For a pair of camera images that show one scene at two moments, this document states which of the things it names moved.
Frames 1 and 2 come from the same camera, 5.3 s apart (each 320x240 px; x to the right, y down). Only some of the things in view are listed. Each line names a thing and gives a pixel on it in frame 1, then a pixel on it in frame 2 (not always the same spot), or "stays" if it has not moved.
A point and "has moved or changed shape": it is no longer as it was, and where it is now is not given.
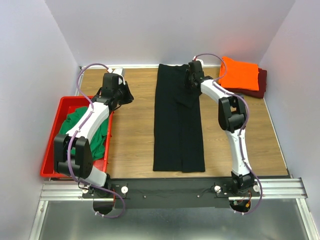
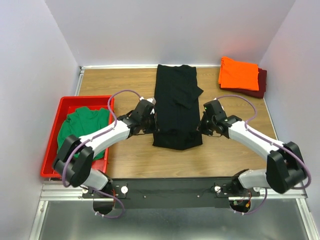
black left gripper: x=129 y=96 to x=155 y=128
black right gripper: x=187 y=74 to x=201 y=128
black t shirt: x=179 y=143 has moved or changed shape
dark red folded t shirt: x=259 y=94 stays
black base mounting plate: x=129 y=193 stays
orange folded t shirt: x=240 y=74 stays
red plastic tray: x=65 y=103 stays
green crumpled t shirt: x=98 y=140 stays
